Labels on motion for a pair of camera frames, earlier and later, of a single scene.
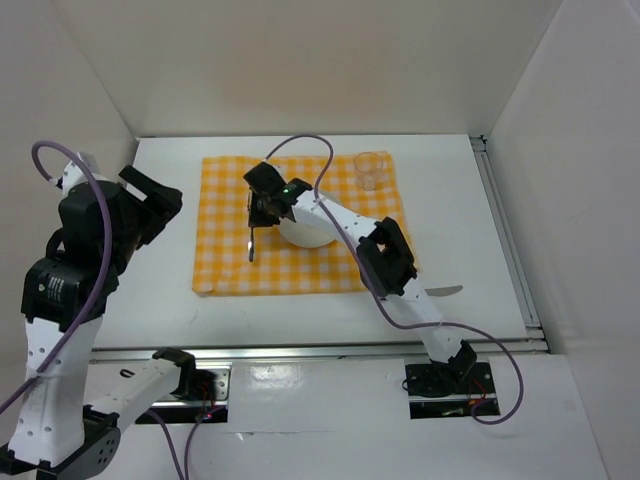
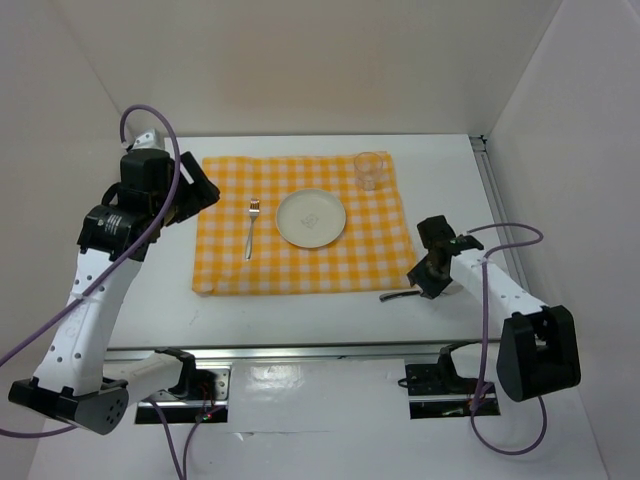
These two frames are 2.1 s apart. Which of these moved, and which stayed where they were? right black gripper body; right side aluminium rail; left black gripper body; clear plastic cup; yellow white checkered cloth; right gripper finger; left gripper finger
Moved: left black gripper body; left gripper finger; right gripper finger; right black gripper body
Stayed: right side aluminium rail; clear plastic cup; yellow white checkered cloth
